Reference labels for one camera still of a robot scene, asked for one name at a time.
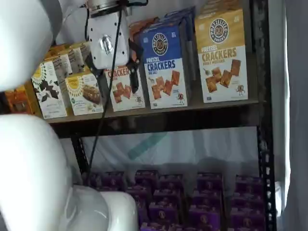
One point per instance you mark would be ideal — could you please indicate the teal tape strip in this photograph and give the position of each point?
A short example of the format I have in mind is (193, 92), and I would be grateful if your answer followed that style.
(146, 145)

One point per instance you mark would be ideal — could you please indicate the wooden shelf board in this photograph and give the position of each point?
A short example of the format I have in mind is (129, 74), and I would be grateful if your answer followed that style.
(216, 104)

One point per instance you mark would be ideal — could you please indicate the orange white pretzel crackers box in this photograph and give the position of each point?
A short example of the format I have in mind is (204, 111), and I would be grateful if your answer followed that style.
(140, 27)
(120, 96)

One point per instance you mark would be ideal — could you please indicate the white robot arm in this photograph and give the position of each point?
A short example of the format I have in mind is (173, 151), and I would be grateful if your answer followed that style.
(24, 168)

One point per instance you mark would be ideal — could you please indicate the white backdrop sheet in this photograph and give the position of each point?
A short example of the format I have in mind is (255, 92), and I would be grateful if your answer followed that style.
(192, 149)

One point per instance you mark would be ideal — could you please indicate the yellow white pretzel crackers box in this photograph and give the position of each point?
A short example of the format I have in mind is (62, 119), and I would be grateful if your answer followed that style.
(223, 79)
(221, 6)

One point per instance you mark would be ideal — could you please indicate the white yellow snack bar box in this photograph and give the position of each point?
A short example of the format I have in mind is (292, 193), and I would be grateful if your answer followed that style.
(83, 96)

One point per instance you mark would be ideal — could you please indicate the blue white pretzel crackers box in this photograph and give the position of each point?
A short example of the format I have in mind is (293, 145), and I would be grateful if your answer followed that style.
(163, 72)
(179, 15)

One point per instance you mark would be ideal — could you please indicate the small yellow white cracker box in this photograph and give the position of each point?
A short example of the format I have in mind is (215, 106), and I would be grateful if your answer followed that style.
(61, 63)
(77, 56)

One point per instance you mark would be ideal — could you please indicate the black metal shelving rack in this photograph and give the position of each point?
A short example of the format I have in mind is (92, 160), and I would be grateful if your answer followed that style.
(168, 122)

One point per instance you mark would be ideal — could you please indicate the grey curtain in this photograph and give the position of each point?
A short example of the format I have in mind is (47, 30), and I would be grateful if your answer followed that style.
(293, 120)

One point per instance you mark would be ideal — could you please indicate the orange brown snack box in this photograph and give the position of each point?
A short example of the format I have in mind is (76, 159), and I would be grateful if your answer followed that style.
(18, 101)

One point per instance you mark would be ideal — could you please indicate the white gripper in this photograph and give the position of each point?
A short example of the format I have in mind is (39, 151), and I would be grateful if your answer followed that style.
(101, 60)

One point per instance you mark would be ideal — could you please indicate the purple macaroni box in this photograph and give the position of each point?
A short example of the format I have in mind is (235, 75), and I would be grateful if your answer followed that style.
(205, 215)
(97, 180)
(114, 180)
(247, 217)
(163, 213)
(249, 184)
(142, 195)
(170, 183)
(146, 179)
(154, 227)
(166, 196)
(179, 227)
(207, 198)
(209, 181)
(247, 199)

